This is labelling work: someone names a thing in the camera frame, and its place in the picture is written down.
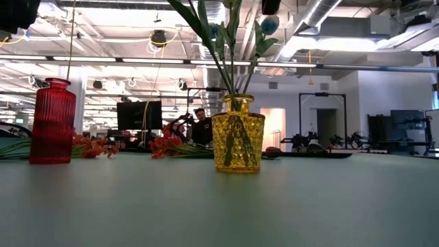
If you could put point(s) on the peach yellow artificial tulip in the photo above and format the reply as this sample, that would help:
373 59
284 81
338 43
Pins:
234 20
192 19

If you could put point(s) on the red ribbed glass vase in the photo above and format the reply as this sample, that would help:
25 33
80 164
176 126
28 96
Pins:
53 130

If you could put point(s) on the orange artificial flower bunch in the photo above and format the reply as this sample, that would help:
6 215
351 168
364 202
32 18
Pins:
92 149
164 144

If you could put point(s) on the black background robot arm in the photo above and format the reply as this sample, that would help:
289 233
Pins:
298 140

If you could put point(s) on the yellow dimpled glass vase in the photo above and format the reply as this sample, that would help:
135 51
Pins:
219 144

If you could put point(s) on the black ceiling device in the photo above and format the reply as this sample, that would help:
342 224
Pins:
158 37

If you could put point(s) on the long overhead light bar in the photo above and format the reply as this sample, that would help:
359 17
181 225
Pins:
154 60

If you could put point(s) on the person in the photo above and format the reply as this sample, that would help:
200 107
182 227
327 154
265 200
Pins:
202 132

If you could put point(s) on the black computer monitor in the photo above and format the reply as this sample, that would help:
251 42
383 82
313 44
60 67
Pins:
137 115

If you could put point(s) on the red background machine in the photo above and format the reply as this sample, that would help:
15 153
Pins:
171 129

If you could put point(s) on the dark upright panel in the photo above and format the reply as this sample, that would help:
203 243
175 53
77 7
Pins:
379 128

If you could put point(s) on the dark desk monitor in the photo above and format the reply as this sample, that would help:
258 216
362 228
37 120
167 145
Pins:
408 120

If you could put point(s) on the teal table mat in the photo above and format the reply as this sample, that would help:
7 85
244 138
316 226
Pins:
205 216

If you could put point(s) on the silver slanted ceiling duct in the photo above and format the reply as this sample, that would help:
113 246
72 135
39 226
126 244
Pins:
319 13

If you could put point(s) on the wall vent grille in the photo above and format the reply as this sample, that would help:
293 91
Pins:
273 85
324 86

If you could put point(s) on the silver round ceiling duct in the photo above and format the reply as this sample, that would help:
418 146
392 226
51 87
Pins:
209 82

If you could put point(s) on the black metal frame stand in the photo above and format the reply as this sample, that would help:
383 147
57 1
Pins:
322 94

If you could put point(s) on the black metal table frame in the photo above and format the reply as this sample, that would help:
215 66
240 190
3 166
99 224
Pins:
326 155

